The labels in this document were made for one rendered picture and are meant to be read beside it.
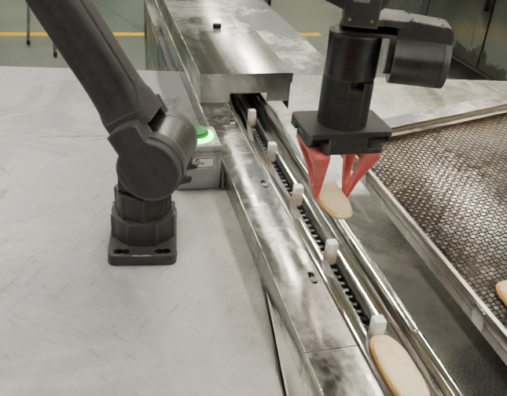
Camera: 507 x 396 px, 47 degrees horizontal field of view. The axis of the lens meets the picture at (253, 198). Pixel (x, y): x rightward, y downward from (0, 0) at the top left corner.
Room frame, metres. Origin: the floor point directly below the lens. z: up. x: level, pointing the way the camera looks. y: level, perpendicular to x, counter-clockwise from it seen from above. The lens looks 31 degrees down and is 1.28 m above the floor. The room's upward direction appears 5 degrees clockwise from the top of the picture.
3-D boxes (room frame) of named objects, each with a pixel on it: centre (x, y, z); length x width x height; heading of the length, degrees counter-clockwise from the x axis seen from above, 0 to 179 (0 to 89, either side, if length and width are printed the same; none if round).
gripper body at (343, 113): (0.63, -0.09, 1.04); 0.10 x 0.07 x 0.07; 106
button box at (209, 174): (0.82, 0.09, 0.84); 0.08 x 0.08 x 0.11; 16
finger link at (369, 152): (0.63, -0.10, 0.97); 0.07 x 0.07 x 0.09; 16
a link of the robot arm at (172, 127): (0.65, 0.12, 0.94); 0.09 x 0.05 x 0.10; 85
